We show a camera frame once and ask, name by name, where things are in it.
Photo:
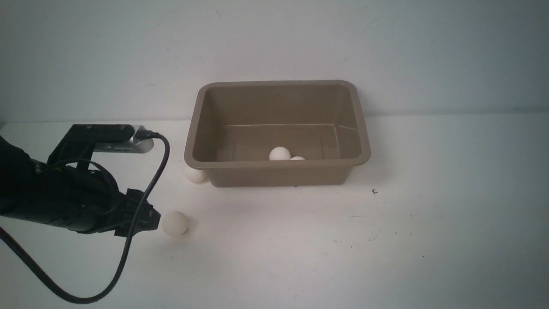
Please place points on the white ball with logo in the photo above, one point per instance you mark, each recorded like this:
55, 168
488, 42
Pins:
280, 154

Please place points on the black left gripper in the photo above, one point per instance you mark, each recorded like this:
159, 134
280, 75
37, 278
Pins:
88, 201

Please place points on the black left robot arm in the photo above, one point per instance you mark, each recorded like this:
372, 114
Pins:
19, 182

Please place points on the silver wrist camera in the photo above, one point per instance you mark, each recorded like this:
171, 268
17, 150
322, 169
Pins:
133, 145

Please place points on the tan plastic storage bin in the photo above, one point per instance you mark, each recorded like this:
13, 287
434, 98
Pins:
235, 125

